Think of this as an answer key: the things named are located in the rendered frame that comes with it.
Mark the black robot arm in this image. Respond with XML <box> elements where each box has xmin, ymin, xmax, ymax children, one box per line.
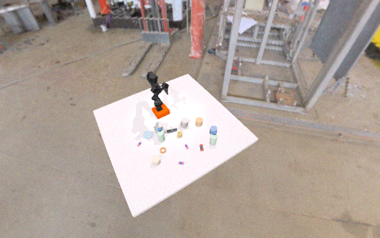
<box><xmin>147</xmin><ymin>72</ymin><xmax>163</xmax><ymax>112</ymax></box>

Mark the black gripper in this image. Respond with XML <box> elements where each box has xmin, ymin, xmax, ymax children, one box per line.
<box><xmin>151</xmin><ymin>82</ymin><xmax>169</xmax><ymax>103</ymax></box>

